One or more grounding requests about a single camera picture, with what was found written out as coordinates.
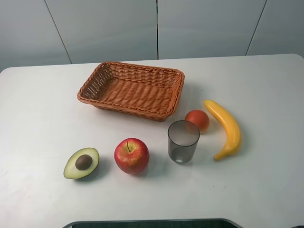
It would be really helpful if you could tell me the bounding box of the red apple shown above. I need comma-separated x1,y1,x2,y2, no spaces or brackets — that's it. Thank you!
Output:
114,138,150,175

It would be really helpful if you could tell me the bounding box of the brown wicker basket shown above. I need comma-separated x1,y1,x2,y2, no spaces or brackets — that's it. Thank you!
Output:
77,61,185,122

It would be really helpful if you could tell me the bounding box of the grey transparent plastic cup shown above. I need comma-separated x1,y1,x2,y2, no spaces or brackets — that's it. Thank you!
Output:
167,120,200,164

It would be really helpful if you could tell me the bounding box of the orange tomato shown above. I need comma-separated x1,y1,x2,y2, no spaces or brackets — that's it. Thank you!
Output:
185,110,210,133

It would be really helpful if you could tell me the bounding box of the yellow banana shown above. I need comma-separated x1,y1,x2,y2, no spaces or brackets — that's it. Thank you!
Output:
203,99,242,161

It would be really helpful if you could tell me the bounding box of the halved avocado with pit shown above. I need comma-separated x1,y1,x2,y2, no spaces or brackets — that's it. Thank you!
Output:
64,148,99,180

